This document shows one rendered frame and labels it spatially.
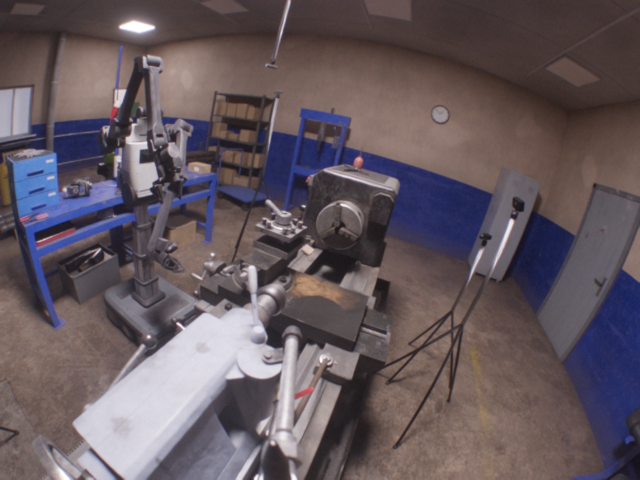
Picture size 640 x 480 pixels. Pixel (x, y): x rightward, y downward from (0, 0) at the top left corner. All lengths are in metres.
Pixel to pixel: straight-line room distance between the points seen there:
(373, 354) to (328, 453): 0.52
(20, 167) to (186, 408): 1.99
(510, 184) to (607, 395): 3.26
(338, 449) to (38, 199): 2.37
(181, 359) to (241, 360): 0.11
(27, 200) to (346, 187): 2.20
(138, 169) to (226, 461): 1.45
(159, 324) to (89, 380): 0.67
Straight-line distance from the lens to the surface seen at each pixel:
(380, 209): 1.52
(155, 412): 0.47
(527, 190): 4.77
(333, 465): 1.27
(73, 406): 2.00
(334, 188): 1.60
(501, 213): 4.67
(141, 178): 1.67
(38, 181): 2.27
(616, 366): 3.37
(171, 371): 0.51
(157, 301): 2.09
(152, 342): 0.61
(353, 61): 5.19
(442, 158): 4.86
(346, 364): 0.95
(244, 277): 1.00
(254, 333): 0.54
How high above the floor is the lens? 1.56
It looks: 23 degrees down
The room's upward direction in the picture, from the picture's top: 13 degrees clockwise
